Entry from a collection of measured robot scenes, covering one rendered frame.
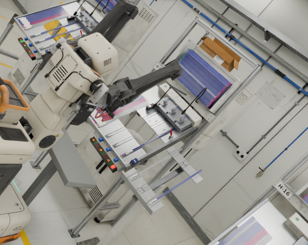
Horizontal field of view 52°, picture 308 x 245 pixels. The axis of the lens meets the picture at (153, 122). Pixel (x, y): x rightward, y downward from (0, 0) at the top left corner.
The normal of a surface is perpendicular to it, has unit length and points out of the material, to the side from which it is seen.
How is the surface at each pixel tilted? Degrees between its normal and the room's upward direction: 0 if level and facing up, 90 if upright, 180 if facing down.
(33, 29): 47
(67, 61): 82
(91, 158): 90
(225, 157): 90
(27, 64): 90
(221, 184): 90
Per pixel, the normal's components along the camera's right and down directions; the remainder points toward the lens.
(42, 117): -0.37, -0.22
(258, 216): 0.11, -0.63
